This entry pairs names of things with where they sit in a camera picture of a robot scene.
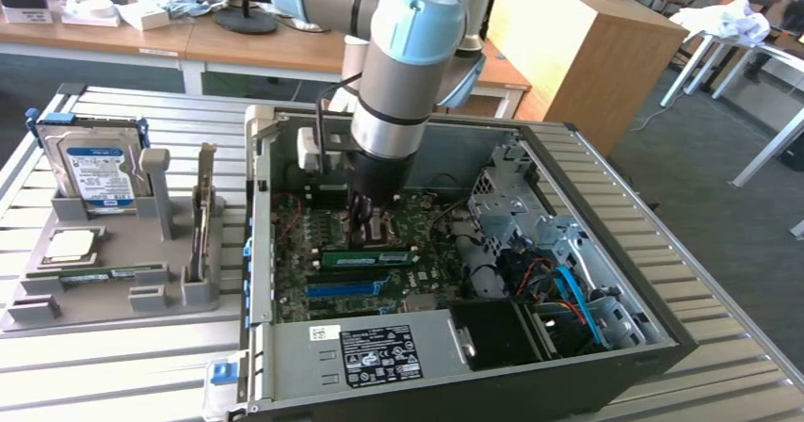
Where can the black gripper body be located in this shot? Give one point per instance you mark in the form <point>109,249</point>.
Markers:
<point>381,176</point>

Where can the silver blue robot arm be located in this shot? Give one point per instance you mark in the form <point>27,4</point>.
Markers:
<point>401,64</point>

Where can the green RAM stick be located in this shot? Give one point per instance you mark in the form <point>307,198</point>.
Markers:
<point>88,276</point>
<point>367,258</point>

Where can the CPU socket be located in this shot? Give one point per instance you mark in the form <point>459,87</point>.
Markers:
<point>383,229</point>

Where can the blue expansion slot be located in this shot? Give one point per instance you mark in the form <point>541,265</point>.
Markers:
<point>345,287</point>

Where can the green motherboard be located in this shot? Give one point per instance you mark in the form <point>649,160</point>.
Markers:
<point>295,271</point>

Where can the graphics card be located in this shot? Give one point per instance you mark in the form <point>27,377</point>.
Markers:
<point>204,205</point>

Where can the metal disk bay cage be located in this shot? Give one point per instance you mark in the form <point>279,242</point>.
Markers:
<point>533,215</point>

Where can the grey power supply with label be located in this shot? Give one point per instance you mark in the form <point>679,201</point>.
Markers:
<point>295,365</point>

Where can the grey parts rack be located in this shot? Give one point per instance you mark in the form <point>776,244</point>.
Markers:
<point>119,252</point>

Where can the blue case latch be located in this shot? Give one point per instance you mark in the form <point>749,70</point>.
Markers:
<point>220,374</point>

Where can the black monitor with round stand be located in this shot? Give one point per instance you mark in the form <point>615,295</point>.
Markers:
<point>245,14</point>

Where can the black open PC case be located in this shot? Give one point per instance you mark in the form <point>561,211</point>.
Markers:
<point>503,384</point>

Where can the wooden cabinet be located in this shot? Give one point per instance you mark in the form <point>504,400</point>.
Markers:
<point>584,54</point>

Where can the long wooden desk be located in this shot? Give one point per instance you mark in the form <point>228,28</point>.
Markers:
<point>188,45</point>

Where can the hard disk with blue label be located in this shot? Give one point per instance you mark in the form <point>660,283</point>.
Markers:
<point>93,163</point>

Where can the silver CPU chip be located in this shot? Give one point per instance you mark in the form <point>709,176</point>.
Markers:
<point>72,248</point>

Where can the small white box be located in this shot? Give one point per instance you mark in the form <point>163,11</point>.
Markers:
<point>145,17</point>

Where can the white round device box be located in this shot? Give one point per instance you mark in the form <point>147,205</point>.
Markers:
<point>89,11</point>

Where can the white metal table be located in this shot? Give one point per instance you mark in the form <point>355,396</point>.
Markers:
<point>741,73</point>

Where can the crumpled white cloth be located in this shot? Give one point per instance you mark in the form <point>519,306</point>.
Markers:
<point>728,19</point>

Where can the white box with label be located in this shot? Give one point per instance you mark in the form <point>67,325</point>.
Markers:
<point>24,10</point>

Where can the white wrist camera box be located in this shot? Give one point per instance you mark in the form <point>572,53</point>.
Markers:
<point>309,149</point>

